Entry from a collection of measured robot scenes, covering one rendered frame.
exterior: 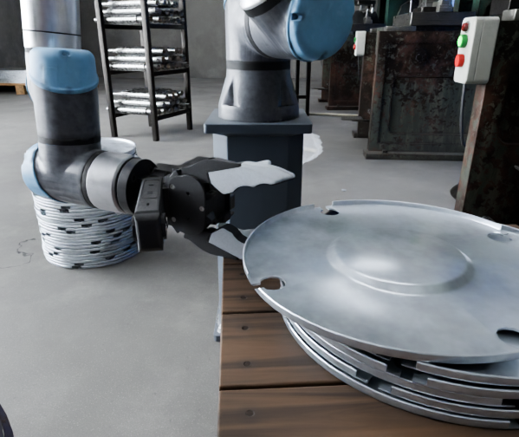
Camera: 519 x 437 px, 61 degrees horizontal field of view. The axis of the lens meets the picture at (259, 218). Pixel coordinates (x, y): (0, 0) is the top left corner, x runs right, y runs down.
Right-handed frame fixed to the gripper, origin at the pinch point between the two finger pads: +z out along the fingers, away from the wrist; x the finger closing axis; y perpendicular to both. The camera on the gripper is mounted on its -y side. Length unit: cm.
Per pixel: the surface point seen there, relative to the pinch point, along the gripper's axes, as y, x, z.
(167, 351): 19, 42, -28
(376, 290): -9.0, 0.6, 11.3
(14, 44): 465, 14, -562
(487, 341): -12.8, 0.2, 19.1
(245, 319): -10.6, 5.5, 0.6
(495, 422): -16.0, 4.0, 20.1
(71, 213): 40, 27, -69
